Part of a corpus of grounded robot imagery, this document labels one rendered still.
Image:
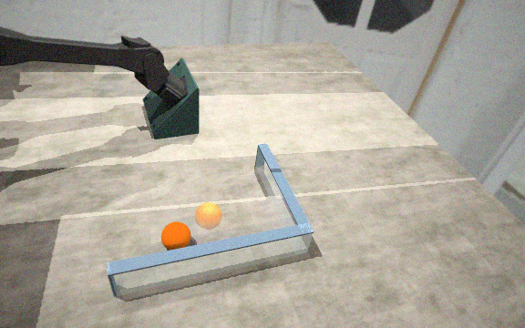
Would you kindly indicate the clear l-shaped low wall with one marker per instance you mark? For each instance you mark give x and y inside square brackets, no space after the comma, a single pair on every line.
[180,271]

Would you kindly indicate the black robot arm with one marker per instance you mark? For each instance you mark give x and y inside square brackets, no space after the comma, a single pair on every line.
[134,54]

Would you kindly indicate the light blue l-shaped wall top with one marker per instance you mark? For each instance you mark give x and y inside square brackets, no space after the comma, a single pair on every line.
[303,227]

